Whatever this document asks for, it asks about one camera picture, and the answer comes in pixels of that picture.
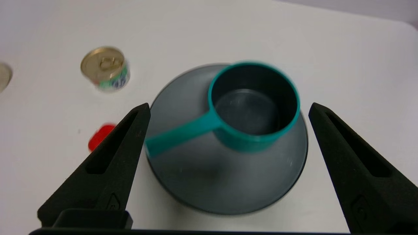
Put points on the red toy pepper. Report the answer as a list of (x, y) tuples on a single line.
[(99, 137)]

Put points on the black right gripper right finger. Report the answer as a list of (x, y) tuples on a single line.
[(369, 176)]

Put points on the beige dough bun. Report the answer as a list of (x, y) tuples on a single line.
[(4, 76)]

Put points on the gray round plate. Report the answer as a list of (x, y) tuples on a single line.
[(209, 182)]

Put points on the small tin can gold lid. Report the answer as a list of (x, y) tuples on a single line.
[(106, 68)]

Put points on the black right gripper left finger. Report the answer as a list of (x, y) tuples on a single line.
[(104, 173)]

